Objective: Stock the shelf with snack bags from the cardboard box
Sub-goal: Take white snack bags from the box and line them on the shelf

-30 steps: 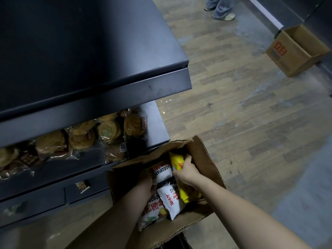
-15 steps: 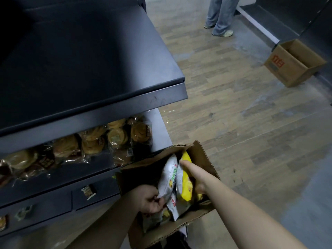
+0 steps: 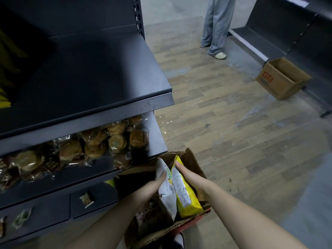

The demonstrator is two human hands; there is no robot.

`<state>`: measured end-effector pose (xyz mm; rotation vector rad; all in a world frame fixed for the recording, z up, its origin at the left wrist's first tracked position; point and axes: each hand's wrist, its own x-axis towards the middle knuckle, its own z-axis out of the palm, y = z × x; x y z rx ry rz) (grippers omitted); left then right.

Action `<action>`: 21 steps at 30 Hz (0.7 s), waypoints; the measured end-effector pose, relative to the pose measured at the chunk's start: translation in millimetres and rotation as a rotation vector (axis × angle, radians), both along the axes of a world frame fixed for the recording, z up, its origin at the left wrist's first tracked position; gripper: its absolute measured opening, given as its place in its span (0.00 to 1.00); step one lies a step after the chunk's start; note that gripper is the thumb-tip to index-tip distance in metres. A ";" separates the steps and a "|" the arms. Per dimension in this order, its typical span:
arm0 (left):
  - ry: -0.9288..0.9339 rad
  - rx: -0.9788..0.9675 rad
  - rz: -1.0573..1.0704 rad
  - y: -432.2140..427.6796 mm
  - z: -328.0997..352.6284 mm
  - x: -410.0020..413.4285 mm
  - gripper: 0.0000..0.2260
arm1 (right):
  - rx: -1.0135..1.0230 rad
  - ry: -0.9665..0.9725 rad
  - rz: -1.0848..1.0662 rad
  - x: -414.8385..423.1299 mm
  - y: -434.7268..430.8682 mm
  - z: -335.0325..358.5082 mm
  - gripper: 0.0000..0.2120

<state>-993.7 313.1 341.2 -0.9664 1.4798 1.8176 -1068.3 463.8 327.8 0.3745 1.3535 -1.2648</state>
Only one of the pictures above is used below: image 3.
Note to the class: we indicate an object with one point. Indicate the clear green packet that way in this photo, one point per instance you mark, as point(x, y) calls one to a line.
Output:
point(22, 217)

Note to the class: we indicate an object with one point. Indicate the person's left forearm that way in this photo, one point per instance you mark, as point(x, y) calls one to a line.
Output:
point(111, 223)

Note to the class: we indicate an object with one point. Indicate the white snack packet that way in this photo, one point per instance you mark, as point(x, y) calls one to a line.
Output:
point(168, 202)

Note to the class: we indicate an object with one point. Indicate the person's right black shoe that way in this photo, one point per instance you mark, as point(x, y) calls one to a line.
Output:
point(179, 242)

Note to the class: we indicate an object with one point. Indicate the dark grey metal shelf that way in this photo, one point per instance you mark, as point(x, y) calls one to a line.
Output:
point(90, 75)

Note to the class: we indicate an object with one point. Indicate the small white-brown packet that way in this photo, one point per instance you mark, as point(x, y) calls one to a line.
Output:
point(87, 200)

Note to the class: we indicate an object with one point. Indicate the pile of wrapped pastries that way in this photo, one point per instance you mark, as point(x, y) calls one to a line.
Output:
point(77, 150)

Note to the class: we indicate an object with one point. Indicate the person's right hand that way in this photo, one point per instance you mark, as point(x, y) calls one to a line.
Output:
point(197, 184)

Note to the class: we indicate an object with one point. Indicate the person's right forearm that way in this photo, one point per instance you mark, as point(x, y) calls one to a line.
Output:
point(246, 223)

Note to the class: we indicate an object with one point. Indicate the yellow-green flat packet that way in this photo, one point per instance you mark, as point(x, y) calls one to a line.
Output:
point(110, 182)

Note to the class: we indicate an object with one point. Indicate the person's left hand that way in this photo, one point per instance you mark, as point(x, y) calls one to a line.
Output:
point(153, 187)

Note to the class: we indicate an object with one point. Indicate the brown cardboard box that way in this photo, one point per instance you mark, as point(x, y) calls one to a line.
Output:
point(192, 163)

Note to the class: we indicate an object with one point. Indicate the yellow snack packet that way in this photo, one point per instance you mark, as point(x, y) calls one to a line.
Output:
point(7, 59)
point(186, 207)
point(4, 101)

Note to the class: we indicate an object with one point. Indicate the tan carton with red print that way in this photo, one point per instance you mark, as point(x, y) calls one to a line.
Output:
point(280, 82)

